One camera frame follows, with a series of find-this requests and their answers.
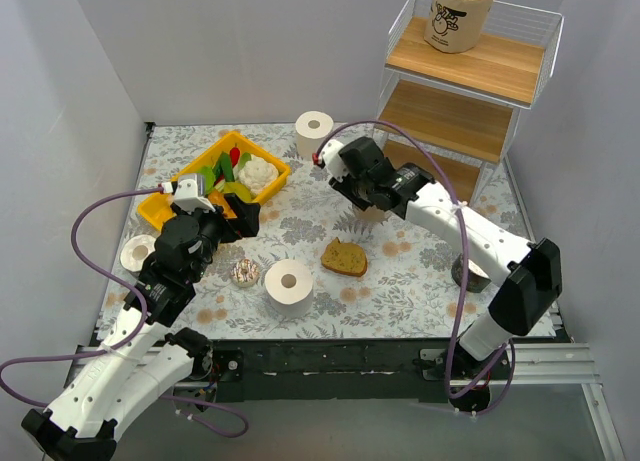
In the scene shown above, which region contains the brown roll with label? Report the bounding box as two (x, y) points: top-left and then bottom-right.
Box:
(352, 204), (389, 223)

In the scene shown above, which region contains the red chili pepper toy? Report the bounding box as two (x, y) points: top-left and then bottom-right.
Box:
(229, 146), (241, 167)

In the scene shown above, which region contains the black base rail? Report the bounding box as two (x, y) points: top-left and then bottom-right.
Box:
(74, 336), (596, 412)

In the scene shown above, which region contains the brown roll with drawing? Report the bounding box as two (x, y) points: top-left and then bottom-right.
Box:
(424, 0), (494, 54)

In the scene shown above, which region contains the green leafy vegetable toy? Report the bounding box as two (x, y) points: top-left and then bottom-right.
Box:
(198, 148), (252, 194)

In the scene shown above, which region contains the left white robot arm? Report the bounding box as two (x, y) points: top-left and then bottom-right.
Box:
(21, 194), (260, 460)

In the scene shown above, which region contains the cat shaped bread slice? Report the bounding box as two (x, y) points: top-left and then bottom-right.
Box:
(321, 238), (368, 277)

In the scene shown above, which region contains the white cauliflower toy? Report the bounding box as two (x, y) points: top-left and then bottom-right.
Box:
(237, 156), (279, 197)

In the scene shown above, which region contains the floral table mat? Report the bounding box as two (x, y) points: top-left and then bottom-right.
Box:
(97, 120), (559, 341)

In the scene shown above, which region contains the yellow plastic bin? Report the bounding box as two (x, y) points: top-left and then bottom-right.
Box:
(137, 131), (291, 231)

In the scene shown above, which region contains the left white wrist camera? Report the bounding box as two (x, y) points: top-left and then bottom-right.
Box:
(159, 174), (213, 214)

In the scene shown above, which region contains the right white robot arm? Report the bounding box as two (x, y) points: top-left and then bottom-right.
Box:
(317, 137), (562, 379)

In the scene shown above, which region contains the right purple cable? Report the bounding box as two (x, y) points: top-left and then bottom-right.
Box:
(314, 120), (516, 415)

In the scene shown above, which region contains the white wire wooden shelf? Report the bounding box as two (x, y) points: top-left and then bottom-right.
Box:
(364, 0), (565, 218)

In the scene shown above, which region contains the dark wrapped paper roll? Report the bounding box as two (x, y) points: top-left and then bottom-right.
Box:
(451, 255), (491, 293)

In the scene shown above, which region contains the purple cable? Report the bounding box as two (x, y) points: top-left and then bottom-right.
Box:
(0, 188), (249, 438)
(314, 120), (516, 415)

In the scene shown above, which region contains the white paper roll left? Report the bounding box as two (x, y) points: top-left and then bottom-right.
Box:
(119, 234), (156, 274)

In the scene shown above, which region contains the white paper towel roll front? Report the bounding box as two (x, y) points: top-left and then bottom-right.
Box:
(264, 259), (314, 318)

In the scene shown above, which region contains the yellow green pepper toy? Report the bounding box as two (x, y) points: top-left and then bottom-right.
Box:
(223, 182), (253, 203)

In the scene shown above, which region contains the white paper towel roll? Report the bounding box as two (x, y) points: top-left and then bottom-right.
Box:
(295, 111), (334, 161)
(264, 259), (314, 318)

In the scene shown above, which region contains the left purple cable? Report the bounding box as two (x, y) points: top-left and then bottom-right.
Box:
(0, 188), (249, 438)

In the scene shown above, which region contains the white paper towel roll back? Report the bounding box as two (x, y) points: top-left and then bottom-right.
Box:
(295, 111), (334, 161)

